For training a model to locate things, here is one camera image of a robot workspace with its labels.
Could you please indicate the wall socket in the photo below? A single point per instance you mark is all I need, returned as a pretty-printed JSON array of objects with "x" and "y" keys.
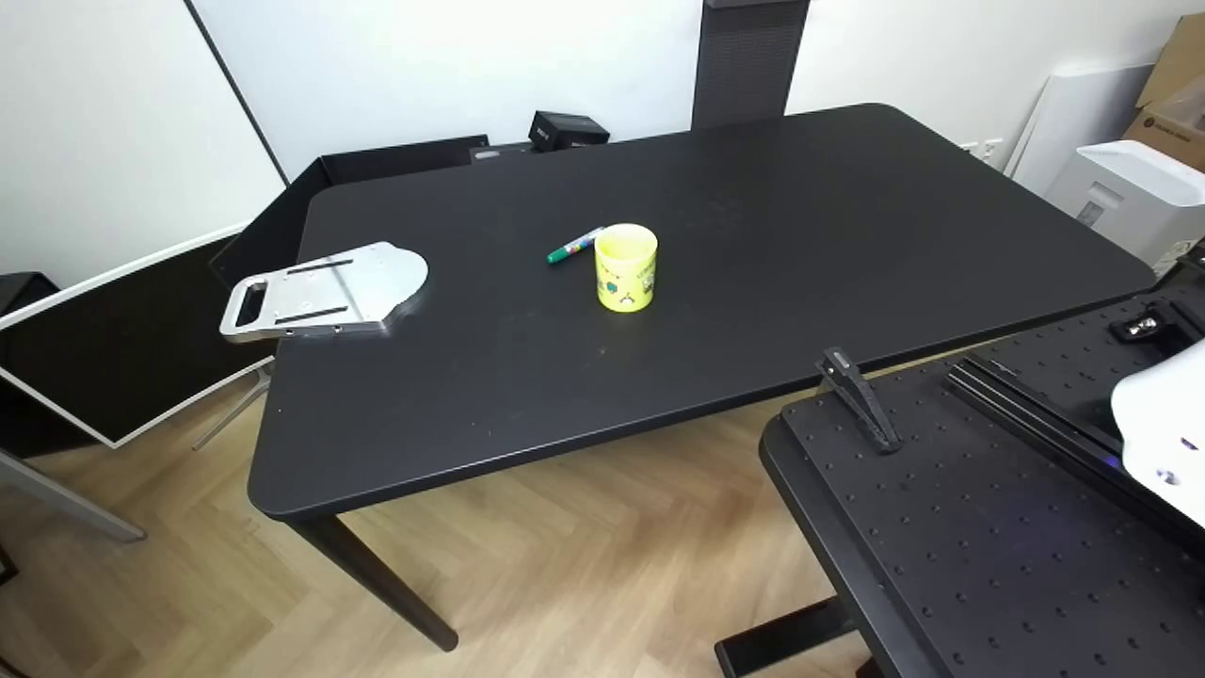
[{"x": 985, "y": 151}]

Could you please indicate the yellow mug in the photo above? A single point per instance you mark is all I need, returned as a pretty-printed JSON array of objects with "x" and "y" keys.
[{"x": 625, "y": 268}]

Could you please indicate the white board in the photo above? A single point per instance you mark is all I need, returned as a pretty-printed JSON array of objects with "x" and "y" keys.
[{"x": 1078, "y": 127}]

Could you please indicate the small black box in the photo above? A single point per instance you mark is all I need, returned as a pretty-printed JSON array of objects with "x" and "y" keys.
[{"x": 567, "y": 130}]

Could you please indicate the black clamp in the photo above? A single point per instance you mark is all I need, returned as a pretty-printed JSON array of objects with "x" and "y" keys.
[{"x": 859, "y": 395}]

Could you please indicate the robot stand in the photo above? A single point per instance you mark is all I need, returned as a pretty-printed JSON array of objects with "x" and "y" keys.
[{"x": 988, "y": 527}]

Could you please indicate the green marker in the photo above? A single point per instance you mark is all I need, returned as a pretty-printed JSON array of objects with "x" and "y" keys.
[{"x": 571, "y": 248}]

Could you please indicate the silver metal plate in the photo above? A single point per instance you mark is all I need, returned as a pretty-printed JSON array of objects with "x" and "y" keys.
[{"x": 329, "y": 289}]

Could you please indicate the cardboard box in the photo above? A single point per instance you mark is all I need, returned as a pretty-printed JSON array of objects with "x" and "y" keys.
[{"x": 1174, "y": 89}]

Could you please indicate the white printer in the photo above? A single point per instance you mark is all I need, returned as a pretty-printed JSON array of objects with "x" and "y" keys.
[{"x": 1134, "y": 198}]

